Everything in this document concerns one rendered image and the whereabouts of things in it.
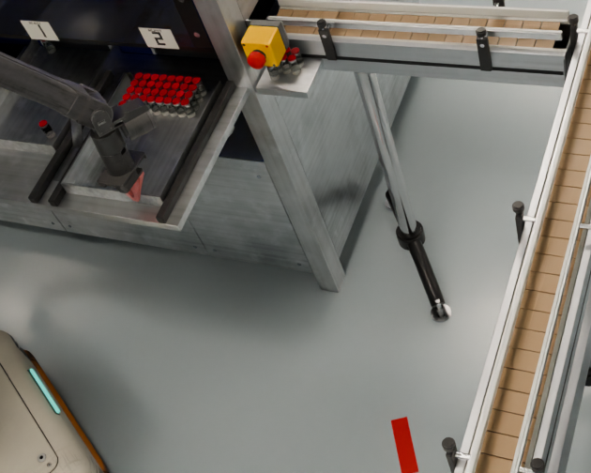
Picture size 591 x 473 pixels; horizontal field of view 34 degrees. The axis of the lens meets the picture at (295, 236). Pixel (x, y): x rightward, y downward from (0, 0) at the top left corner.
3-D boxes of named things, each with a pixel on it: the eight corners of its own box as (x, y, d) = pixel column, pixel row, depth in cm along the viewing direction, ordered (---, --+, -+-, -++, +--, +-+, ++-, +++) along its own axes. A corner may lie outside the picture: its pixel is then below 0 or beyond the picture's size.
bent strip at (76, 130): (81, 134, 226) (70, 117, 222) (91, 135, 225) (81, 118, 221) (53, 180, 220) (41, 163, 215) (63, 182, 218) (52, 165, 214)
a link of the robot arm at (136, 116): (74, 96, 189) (88, 115, 184) (125, 69, 192) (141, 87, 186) (97, 142, 198) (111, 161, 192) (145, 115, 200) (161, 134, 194)
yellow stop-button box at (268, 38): (261, 42, 217) (251, 19, 211) (290, 44, 214) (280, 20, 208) (249, 67, 213) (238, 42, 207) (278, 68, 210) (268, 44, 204)
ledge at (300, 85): (279, 51, 228) (277, 45, 227) (328, 54, 223) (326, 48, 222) (257, 94, 222) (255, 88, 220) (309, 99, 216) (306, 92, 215)
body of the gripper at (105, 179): (148, 158, 202) (137, 131, 196) (125, 192, 196) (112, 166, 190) (123, 154, 204) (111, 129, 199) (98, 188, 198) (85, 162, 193)
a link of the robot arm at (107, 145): (83, 125, 192) (93, 139, 188) (113, 109, 193) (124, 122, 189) (96, 150, 197) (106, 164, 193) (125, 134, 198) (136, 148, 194)
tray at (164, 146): (130, 83, 233) (125, 73, 230) (224, 91, 222) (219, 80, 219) (67, 192, 216) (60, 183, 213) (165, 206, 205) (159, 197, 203)
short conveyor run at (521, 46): (271, 70, 228) (251, 21, 216) (294, 25, 235) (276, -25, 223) (565, 93, 200) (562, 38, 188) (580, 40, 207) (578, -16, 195)
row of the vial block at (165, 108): (131, 106, 227) (124, 92, 224) (197, 112, 220) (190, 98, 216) (128, 113, 226) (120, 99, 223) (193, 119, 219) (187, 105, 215)
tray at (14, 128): (39, 46, 251) (33, 36, 248) (122, 53, 241) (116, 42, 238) (-26, 144, 235) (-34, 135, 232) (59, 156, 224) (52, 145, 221)
